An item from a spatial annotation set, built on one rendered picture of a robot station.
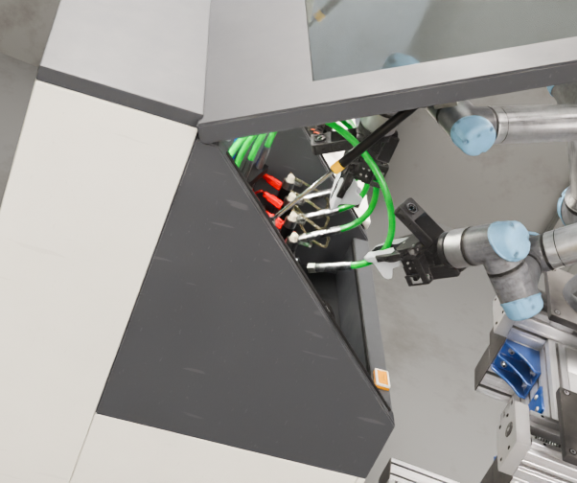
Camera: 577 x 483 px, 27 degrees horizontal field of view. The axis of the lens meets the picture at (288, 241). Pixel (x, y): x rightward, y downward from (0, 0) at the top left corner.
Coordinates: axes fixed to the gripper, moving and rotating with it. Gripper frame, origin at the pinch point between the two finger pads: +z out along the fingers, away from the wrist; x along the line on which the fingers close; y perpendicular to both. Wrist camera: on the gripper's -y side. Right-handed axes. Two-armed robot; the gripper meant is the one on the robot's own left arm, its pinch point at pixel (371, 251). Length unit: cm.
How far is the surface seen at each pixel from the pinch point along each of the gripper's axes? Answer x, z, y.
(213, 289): -36.5, 6.0, -12.6
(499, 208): 227, 136, 84
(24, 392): -60, 44, -7
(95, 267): -49, 18, -26
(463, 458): 91, 87, 116
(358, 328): 8.4, 21.2, 21.5
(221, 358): -36.1, 13.5, 2.1
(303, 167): 27.4, 34.8, -12.6
